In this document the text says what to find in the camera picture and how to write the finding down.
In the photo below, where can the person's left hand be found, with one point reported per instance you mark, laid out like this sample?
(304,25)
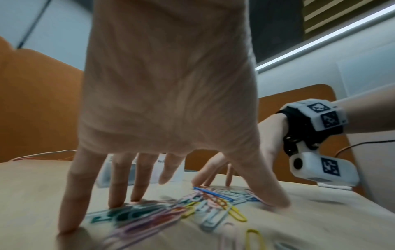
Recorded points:
(169,85)

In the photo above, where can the person's right hand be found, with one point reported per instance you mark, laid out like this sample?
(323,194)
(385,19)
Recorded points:
(271,136)

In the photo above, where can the pile of colourful paper clips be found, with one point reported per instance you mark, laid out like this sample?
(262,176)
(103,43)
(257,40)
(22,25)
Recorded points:
(135,212)

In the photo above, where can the person's right forearm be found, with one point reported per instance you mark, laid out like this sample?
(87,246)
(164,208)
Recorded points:
(370,112)

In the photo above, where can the black right wristband marker tiles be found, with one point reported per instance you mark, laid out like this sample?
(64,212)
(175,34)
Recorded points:
(308,112)

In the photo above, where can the ceiling light strip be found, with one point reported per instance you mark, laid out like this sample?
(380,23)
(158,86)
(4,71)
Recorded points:
(324,38)

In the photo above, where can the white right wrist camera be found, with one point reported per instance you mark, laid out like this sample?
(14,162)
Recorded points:
(311,166)

